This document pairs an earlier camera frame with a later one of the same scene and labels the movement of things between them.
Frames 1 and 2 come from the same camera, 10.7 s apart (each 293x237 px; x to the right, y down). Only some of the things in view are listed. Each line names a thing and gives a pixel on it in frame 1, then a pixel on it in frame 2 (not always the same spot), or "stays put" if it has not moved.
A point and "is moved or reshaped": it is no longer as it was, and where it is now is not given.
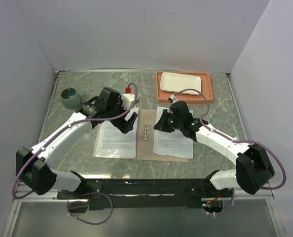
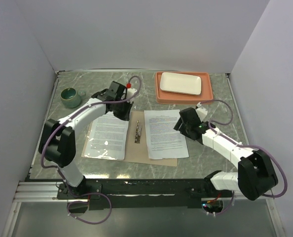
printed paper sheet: x=175 y=143 is moved or reshaped
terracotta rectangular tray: x=206 y=96 stays put
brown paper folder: x=147 y=119 to x=135 y=147
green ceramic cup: x=70 y=98 stays put
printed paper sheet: x=112 y=142 is moved or reshaped
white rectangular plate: x=176 y=82 stays put
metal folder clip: x=147 y=128 to x=138 y=132
